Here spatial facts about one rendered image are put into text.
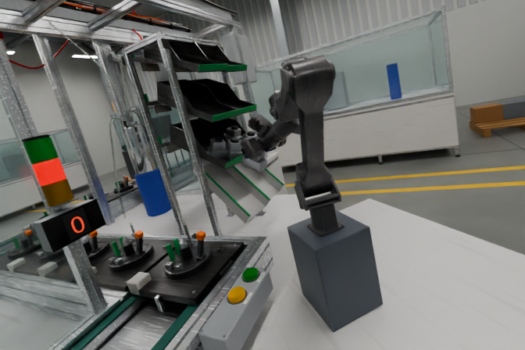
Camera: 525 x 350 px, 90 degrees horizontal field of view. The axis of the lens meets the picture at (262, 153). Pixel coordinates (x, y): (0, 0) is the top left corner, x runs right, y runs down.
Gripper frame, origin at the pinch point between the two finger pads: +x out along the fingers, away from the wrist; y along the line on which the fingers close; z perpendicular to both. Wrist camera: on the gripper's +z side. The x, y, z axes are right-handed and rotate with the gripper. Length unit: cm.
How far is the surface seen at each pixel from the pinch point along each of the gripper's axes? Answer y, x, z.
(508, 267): -10, -38, -59
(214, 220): 7.7, 27.2, -11.7
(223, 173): -4.8, 24.1, 2.0
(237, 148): -2.5, 8.7, 5.2
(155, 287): 36.4, 24.9, -18.2
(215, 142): 3.2, 10.6, 10.5
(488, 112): -522, -54, -106
